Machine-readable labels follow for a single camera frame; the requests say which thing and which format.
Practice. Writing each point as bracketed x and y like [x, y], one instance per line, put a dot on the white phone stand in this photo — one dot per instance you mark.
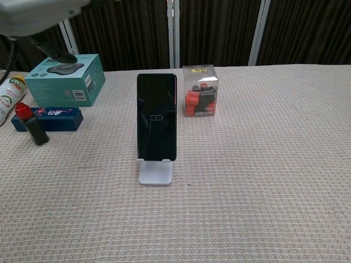
[155, 175]

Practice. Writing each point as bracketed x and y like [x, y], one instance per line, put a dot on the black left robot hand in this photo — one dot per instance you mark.
[56, 50]

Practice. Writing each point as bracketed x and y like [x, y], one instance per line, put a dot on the upright white frame post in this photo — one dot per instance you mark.
[172, 33]

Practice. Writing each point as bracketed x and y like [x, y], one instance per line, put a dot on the dark blue rectangular box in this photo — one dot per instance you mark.
[64, 121]

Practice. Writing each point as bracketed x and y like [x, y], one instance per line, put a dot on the beige woven tablecloth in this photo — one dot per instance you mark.
[246, 178]

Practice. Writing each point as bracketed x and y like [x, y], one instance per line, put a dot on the white plastic drink bottle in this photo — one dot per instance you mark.
[6, 98]

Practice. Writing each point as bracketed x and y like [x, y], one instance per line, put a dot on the slanted white frame post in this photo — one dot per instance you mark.
[70, 38]
[259, 30]

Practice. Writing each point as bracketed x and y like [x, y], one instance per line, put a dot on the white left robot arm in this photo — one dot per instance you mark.
[33, 15]

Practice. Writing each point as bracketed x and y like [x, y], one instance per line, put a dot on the black bottle with red cap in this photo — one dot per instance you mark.
[36, 132]

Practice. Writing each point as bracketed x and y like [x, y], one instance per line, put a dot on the black smartphone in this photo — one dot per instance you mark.
[157, 115]

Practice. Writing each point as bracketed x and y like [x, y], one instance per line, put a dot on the clear box with red-black gadget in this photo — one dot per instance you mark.
[200, 96]

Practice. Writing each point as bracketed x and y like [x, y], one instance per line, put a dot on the dark brown curtain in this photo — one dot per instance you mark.
[123, 27]

